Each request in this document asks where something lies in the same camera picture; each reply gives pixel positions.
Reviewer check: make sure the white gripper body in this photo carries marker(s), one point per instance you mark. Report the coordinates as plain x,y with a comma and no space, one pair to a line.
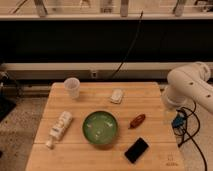
172,99

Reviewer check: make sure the red pepper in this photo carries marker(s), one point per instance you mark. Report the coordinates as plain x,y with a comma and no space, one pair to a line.
137,121

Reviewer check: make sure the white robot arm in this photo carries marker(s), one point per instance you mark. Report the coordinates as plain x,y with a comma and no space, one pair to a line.
187,82

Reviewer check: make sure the white sponge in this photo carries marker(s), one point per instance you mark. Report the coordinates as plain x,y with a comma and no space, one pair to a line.
116,96

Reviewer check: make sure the blue connector box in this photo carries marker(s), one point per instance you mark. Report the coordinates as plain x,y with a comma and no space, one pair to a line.
178,121

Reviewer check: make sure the black smartphone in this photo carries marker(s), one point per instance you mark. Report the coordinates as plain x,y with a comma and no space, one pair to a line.
136,150

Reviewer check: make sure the green bowl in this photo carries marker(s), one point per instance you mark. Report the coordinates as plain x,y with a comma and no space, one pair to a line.
100,128

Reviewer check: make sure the clear plastic cup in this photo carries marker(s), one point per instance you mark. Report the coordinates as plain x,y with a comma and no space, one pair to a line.
72,86

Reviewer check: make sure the white plastic bottle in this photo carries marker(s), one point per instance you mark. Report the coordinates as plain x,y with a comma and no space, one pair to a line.
59,128

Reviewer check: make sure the white wall outlet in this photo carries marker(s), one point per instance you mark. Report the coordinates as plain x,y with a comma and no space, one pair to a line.
93,74

